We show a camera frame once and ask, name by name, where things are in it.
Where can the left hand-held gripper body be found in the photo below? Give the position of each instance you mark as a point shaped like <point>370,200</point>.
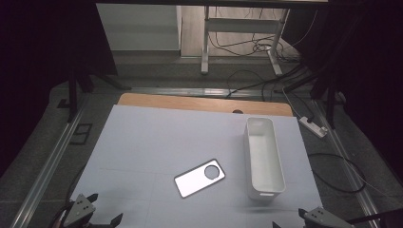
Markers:
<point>78,210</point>

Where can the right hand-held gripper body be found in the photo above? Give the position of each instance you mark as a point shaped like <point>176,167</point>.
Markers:
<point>323,218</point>

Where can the white plastic storage box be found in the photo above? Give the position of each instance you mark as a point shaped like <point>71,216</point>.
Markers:
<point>264,158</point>

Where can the dark phone case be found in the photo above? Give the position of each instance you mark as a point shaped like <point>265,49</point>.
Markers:
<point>195,182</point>

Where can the black rod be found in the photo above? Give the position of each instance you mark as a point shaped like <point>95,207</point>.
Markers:
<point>374,217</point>

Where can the white table mat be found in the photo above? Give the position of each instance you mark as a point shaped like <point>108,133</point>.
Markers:
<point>152,152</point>

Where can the white power strip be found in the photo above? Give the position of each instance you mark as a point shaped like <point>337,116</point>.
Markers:
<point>313,126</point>

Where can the black metal stand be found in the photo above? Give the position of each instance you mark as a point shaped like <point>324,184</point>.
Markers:
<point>331,104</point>
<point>73,95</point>

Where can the white cabinet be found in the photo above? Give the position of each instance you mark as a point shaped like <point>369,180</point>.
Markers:
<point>139,28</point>

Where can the metal floor rail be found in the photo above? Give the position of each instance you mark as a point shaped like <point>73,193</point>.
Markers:
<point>351,171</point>
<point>47,164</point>
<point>196,91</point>

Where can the white desk frame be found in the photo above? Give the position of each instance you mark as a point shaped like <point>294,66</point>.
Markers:
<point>240,25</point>

